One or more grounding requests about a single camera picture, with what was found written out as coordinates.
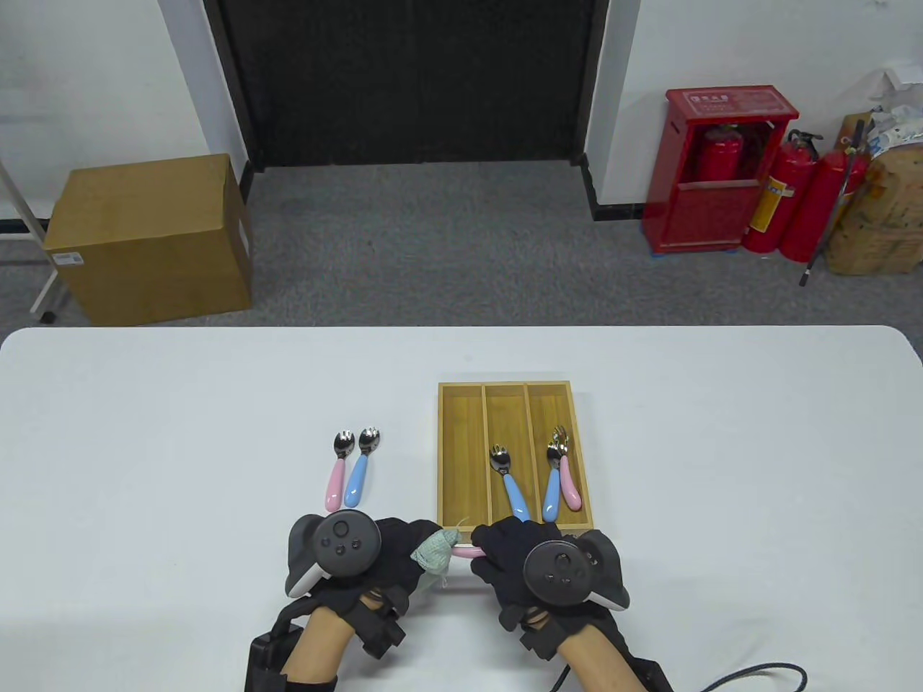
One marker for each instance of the person's left hand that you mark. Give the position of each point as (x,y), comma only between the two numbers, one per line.
(396,555)

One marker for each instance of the wooden cutlery tray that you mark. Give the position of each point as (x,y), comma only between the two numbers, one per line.
(461,461)

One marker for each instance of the person's left forearm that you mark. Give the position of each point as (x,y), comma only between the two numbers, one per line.
(321,645)

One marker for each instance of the person's right hand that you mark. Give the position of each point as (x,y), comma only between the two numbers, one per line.
(501,569)

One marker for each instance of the black stick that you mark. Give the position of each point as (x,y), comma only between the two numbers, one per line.
(808,267)

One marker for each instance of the red fire extinguisher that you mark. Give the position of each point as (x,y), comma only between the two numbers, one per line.
(721,155)
(815,209)

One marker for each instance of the white plastic bags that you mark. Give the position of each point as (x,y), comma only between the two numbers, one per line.
(898,122)

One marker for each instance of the green fish scale cleaning cloth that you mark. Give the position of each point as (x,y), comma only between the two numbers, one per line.
(435,551)

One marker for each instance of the black door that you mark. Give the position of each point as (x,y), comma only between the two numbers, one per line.
(411,79)

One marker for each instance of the worn printed cardboard box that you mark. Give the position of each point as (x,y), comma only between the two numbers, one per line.
(887,223)

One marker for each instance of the red extinguisher with yellow label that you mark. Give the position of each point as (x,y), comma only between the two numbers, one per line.
(775,202)

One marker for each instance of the black round controller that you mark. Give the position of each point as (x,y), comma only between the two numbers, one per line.
(554,573)
(346,542)

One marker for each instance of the plain brown cardboard box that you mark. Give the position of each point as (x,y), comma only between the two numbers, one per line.
(144,238)

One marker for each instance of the white metal stand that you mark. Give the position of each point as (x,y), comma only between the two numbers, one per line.
(43,288)

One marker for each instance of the red fire extinguisher cabinet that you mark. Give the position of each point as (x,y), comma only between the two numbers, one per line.
(707,216)

